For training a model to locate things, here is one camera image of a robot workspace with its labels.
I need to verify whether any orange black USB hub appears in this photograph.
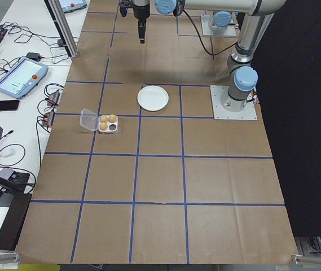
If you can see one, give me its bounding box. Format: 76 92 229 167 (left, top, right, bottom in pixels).
45 89 62 107
42 111 56 126

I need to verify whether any white egg box clear lid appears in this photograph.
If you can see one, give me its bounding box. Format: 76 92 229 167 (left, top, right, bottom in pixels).
80 108 119 134

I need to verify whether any black flat panel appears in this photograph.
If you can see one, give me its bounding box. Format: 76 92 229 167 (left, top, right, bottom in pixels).
0 168 33 251

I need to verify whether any white square base plate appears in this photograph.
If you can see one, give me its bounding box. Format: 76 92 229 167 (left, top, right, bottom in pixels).
200 14 239 38
210 85 258 121

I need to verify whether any black frame cover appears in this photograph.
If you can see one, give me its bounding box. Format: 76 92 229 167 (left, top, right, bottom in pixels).
250 0 321 238

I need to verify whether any white plug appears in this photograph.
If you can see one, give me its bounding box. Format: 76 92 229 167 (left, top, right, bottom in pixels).
0 148 17 159

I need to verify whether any blue teach pendant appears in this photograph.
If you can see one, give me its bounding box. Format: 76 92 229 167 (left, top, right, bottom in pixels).
0 57 50 100
59 0 89 14

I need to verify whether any aluminium post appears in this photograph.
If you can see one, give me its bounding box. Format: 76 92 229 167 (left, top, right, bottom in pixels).
44 0 80 58

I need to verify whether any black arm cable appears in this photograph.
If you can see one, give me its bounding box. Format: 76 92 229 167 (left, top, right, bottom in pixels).
174 8 239 56

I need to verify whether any black smartphone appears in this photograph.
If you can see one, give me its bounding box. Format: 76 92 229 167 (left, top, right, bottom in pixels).
0 99 20 113

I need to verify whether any grey metal frame base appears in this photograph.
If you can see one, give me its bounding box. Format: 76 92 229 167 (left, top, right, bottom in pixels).
294 236 321 256

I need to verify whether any black hub cable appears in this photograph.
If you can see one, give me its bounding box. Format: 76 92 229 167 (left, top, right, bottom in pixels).
34 114 54 184

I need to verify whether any black looped cable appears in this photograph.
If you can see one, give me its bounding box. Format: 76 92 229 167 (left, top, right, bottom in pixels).
0 143 26 170

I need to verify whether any white round plate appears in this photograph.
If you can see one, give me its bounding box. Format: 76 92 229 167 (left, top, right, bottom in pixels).
137 85 169 112

